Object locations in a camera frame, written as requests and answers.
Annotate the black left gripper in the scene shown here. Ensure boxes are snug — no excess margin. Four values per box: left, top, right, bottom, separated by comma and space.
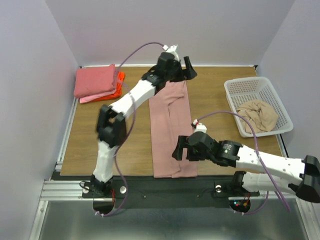
164, 56, 197, 83

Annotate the dusty pink graphic t-shirt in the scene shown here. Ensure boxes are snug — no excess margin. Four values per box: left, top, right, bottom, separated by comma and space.
148, 81, 198, 178

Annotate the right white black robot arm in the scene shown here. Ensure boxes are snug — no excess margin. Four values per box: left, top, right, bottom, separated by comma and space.
172, 131, 320, 203

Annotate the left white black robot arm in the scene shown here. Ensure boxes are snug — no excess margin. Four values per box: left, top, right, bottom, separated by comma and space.
89, 52, 197, 197

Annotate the white plastic laundry basket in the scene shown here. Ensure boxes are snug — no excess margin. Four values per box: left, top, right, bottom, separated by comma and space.
224, 76, 294, 138

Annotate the folded orange t-shirt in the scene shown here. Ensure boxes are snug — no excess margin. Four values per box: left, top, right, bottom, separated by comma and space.
93, 71, 125, 102

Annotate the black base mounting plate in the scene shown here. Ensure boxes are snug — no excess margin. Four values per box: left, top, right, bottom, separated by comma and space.
51, 172, 259, 213

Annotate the beige crumpled shirt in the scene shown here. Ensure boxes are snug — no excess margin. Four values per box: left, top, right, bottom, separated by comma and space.
236, 99, 279, 134

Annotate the folded red-pink t-shirt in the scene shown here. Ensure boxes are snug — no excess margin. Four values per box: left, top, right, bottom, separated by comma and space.
73, 64, 117, 98

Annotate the folded light pink t-shirt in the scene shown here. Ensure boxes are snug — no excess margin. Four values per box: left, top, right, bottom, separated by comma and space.
79, 87, 122, 104

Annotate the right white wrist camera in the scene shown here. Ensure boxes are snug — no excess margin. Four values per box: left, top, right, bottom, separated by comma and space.
191, 119, 207, 133

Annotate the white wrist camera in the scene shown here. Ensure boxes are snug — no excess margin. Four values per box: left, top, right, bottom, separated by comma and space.
162, 44, 181, 62
191, 119, 207, 133

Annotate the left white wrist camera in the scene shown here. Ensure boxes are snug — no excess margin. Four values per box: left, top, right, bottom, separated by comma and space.
162, 44, 181, 62

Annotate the aluminium frame rail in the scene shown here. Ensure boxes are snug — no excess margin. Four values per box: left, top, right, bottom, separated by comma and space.
40, 180, 82, 201

